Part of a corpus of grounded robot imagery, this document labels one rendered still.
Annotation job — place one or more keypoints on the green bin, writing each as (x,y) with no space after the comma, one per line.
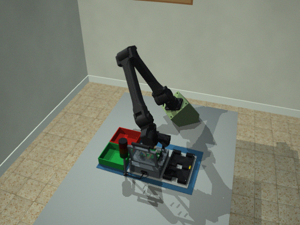
(110,156)

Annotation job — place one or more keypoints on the red open box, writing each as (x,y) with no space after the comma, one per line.
(130,135)

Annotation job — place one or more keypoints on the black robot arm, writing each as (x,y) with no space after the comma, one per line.
(129,60)

